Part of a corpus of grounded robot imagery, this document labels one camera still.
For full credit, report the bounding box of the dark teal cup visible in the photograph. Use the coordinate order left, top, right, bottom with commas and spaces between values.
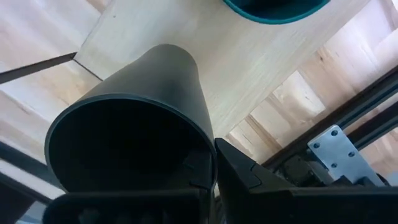
222, 0, 331, 25

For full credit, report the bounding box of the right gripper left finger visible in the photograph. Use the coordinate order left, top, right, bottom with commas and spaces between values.
42, 149, 216, 224

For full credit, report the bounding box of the black tapered cup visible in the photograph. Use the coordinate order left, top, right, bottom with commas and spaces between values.
44, 43, 218, 195

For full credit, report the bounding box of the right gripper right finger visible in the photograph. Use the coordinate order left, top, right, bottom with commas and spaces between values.
215, 138, 398, 224

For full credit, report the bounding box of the black aluminium frame rail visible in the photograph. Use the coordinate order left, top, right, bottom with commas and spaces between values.
263, 67, 398, 170

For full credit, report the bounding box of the silver metal bracket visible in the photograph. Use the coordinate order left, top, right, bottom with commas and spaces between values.
307, 124, 386, 187

